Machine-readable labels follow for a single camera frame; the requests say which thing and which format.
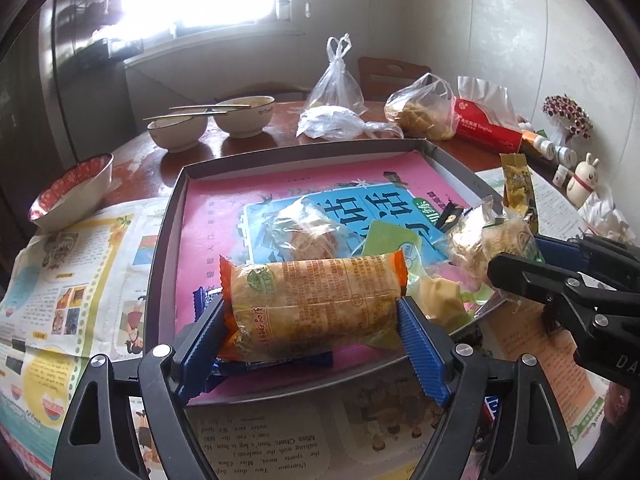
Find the grey cardboard box tray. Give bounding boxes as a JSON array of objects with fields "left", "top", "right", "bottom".
[{"left": 142, "top": 137, "right": 506, "bottom": 407}]

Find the clear crispy snack packet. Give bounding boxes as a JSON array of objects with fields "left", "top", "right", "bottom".
[{"left": 260, "top": 196, "right": 351, "bottom": 263}]

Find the orange capped bottle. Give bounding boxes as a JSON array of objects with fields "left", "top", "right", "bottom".
[{"left": 520, "top": 129, "right": 555, "bottom": 157}]

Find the crumpled clear plastic bag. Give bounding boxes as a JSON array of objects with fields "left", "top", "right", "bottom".
[{"left": 296, "top": 106, "right": 403, "bottom": 140}]

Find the long yellow snack packet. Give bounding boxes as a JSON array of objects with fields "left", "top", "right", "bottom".
[{"left": 500, "top": 152, "right": 541, "bottom": 233}]

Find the tied clear plastic bag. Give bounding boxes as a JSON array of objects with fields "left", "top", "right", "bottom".
[{"left": 305, "top": 34, "right": 367, "bottom": 117}]

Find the crumpled white tissue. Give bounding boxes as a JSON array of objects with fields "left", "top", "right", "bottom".
[{"left": 580, "top": 185, "right": 633, "bottom": 246}]

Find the clear pastry packet green label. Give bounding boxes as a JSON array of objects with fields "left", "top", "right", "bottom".
[{"left": 447, "top": 205, "right": 546, "bottom": 286}]

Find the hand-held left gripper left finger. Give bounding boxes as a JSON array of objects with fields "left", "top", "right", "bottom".
[{"left": 52, "top": 296, "right": 232, "bottom": 480}]

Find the yellow green snack packet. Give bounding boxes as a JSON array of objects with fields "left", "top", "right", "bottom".
[{"left": 407, "top": 272, "right": 481, "bottom": 333}]

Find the plastic bag with yellow food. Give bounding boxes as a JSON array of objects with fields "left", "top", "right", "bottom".
[{"left": 384, "top": 73, "right": 458, "bottom": 141}]

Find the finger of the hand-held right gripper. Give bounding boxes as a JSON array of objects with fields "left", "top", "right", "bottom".
[
  {"left": 537, "top": 234, "right": 640, "bottom": 291},
  {"left": 486, "top": 254, "right": 608, "bottom": 333}
]

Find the red white flower ornament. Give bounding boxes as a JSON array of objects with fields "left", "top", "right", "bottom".
[{"left": 543, "top": 94, "right": 593, "bottom": 143}]

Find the orange ended snack packet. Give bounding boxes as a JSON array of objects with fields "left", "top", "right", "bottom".
[{"left": 218, "top": 252, "right": 410, "bottom": 363}]

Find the pale green snack packet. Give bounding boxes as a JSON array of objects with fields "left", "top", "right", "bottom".
[{"left": 352, "top": 220, "right": 436, "bottom": 261}]

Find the dark brown snack packet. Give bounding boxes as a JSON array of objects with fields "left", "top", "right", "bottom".
[{"left": 434, "top": 199, "right": 476, "bottom": 233}]

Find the newspaper with orange panel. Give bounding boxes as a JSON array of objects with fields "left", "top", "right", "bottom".
[{"left": 482, "top": 295, "right": 613, "bottom": 443}]

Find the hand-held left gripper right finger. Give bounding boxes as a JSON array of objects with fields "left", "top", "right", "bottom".
[{"left": 396, "top": 296, "right": 576, "bottom": 480}]

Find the red tissue pack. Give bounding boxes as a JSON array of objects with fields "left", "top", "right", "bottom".
[{"left": 452, "top": 76, "right": 526, "bottom": 153}]

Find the newspaper with yellow borders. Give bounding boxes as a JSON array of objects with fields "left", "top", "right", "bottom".
[{"left": 0, "top": 200, "right": 173, "bottom": 453}]

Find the bowl with red pattern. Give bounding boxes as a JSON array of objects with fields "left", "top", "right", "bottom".
[{"left": 28, "top": 152, "right": 115, "bottom": 233}]

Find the white newspaper with cartoons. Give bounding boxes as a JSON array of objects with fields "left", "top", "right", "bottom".
[{"left": 474, "top": 164, "right": 588, "bottom": 226}]

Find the cream rabbit figurine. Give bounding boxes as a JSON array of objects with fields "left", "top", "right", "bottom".
[{"left": 566, "top": 152, "right": 601, "bottom": 206}]

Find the blue candy wrapper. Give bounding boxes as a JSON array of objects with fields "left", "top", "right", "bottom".
[{"left": 192, "top": 286, "right": 223, "bottom": 321}]

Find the beige ceramic bowl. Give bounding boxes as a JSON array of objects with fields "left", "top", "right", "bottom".
[
  {"left": 147, "top": 112, "right": 207, "bottom": 152},
  {"left": 214, "top": 96, "right": 276, "bottom": 138}
]

